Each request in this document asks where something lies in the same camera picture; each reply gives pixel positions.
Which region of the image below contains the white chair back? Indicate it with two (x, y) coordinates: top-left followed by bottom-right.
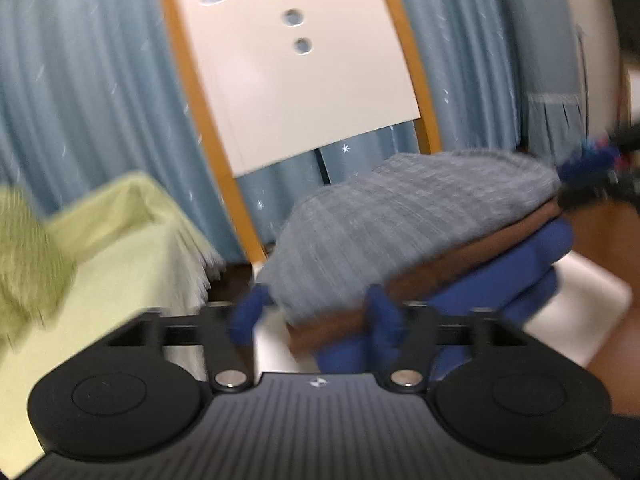
(160, 0), (443, 266)

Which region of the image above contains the blue curtain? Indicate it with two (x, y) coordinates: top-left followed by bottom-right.
(0, 0), (581, 271)

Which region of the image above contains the blue ruffled valance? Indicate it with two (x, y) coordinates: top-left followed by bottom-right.
(525, 90), (586, 156)

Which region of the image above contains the brown garment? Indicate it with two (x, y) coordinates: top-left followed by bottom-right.
(287, 200), (566, 358)

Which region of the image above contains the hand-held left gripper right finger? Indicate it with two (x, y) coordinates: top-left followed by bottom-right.
(366, 284), (540, 393)

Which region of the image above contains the grey garment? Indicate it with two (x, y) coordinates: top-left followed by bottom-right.
(257, 150), (563, 326)

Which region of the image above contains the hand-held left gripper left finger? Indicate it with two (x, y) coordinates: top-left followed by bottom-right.
(97, 284), (274, 393)

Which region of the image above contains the white topped wooden table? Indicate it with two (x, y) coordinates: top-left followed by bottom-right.
(252, 255), (632, 376)

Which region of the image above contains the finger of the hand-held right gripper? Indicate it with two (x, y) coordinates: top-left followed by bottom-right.
(557, 127), (640, 211)

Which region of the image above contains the green patterned pillow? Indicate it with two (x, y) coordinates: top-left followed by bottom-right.
(0, 185), (78, 346)

